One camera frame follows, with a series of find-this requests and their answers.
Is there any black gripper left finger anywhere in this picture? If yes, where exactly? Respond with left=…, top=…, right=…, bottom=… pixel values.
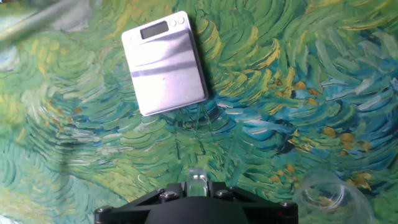
left=93, top=182, right=187, bottom=224

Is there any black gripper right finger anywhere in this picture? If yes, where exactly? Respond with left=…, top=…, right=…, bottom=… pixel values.
left=206, top=180, right=299, bottom=224

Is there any clear glass mug with handle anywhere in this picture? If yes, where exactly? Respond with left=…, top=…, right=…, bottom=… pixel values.
left=185, top=167, right=208, bottom=197

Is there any clear plastic cup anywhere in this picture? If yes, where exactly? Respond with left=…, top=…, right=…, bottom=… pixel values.
left=292, top=169, right=376, bottom=224

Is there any green blue painted tablecloth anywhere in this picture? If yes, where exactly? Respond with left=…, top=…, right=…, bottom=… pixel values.
left=0, top=0, right=398, bottom=224

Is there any silver digital pocket scale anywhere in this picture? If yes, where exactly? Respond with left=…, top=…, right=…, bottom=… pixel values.
left=121, top=10, right=209, bottom=117

